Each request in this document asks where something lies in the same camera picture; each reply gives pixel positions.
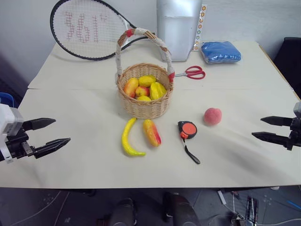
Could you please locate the yellow lemon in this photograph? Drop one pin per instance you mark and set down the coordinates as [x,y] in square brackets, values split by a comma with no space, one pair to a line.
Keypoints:
[144,98]

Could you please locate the blue cloth in plastic bag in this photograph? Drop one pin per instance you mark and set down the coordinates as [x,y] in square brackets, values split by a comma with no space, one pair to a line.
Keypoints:
[220,52]

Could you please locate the red apple in basket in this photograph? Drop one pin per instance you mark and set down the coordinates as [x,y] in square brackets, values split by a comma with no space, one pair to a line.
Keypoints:
[142,91]

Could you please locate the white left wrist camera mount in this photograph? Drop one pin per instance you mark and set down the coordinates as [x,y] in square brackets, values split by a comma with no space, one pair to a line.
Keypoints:
[9,122]

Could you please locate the yellow banana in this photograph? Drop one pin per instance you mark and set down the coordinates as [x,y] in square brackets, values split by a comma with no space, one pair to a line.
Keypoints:
[127,141]

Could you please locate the long red yellow mango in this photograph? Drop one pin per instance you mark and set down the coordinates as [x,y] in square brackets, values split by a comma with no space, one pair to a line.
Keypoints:
[152,133]

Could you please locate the orange yellow mango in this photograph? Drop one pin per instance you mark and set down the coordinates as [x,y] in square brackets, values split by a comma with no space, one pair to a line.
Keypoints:
[131,86]

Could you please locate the yellow starfruit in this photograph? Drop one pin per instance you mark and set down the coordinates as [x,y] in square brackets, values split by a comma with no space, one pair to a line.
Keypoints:
[157,91]
[147,80]

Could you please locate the dark rounded shape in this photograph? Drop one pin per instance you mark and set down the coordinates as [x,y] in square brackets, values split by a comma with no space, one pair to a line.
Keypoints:
[123,213]

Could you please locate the black chair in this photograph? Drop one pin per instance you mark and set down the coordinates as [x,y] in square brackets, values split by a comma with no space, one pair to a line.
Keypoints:
[290,63]

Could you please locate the black orange tape measure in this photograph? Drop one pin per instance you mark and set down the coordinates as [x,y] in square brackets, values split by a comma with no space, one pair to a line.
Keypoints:
[188,130]

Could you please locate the black tennis racket red logo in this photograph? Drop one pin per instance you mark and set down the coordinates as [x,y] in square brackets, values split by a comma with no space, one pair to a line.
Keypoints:
[82,54]

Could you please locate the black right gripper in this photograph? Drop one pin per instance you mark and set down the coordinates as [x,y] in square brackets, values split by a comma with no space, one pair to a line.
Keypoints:
[294,135]

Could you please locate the metal stand on floor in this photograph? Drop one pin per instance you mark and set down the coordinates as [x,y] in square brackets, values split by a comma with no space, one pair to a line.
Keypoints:
[251,210]

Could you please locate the pink peach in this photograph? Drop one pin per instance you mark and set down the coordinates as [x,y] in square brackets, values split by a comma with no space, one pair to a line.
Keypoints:
[212,116]

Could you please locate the white strip of hexagon stickers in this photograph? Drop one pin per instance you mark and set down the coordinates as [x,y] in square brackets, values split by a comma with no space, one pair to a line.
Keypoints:
[199,28]

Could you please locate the blue bin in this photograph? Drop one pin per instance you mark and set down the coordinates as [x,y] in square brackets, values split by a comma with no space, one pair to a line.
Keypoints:
[5,99]

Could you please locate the silver metal box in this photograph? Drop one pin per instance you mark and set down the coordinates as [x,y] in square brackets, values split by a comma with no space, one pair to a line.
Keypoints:
[176,30]

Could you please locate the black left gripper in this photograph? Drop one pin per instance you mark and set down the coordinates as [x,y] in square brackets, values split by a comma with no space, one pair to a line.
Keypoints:
[17,143]

